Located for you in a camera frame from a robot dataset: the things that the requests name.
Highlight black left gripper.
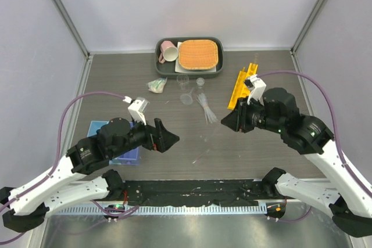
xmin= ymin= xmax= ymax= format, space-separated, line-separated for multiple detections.
xmin=111 ymin=113 xmax=180 ymax=159

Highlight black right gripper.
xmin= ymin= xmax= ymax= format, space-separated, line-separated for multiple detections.
xmin=221 ymin=95 xmax=283 ymax=132

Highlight yellow test tube rack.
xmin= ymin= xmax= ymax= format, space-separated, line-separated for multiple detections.
xmin=227 ymin=63 xmax=258 ymax=110

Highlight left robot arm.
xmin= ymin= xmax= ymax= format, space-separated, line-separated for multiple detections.
xmin=1 ymin=118 xmax=180 ymax=233

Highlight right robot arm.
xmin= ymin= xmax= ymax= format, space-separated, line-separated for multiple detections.
xmin=221 ymin=88 xmax=371 ymax=238

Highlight bundle of plastic pipettes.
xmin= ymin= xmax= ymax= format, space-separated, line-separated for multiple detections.
xmin=196 ymin=93 xmax=217 ymax=123

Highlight blue three-compartment organizer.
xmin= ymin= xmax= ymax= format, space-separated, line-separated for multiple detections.
xmin=87 ymin=121 xmax=141 ymax=166

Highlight clear plastic funnel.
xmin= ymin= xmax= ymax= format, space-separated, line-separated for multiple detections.
xmin=180 ymin=88 xmax=194 ymax=105

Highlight clear glass stoppered bottle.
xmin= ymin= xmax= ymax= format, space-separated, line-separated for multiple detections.
xmin=196 ymin=77 xmax=205 ymax=88

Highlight crumpled plastic glove packet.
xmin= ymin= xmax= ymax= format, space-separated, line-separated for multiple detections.
xmin=146 ymin=78 xmax=167 ymax=94

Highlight clear glass beaker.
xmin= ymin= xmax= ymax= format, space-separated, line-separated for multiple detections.
xmin=177 ymin=74 xmax=189 ymax=91

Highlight dark green plastic tray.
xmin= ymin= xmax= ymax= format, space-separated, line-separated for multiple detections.
xmin=154 ymin=37 xmax=224 ymax=79

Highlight orange woven basket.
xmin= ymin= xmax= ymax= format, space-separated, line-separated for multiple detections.
xmin=178 ymin=39 xmax=219 ymax=70

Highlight pink ceramic mug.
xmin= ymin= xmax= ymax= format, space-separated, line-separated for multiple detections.
xmin=158 ymin=40 xmax=178 ymax=64

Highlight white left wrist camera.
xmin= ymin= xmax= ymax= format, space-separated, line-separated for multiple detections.
xmin=123 ymin=96 xmax=149 ymax=125

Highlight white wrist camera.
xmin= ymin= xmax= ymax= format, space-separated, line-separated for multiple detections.
xmin=244 ymin=74 xmax=266 ymax=105
xmin=123 ymin=96 xmax=149 ymax=125

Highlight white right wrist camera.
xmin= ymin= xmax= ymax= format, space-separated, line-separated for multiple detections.
xmin=244 ymin=74 xmax=266 ymax=105

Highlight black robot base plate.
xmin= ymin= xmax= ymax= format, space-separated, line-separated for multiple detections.
xmin=90 ymin=178 xmax=298 ymax=207

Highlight white slotted cable duct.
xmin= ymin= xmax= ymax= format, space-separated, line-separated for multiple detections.
xmin=55 ymin=203 xmax=267 ymax=216

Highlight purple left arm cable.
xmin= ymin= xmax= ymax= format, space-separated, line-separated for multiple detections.
xmin=0 ymin=91 xmax=128 ymax=245

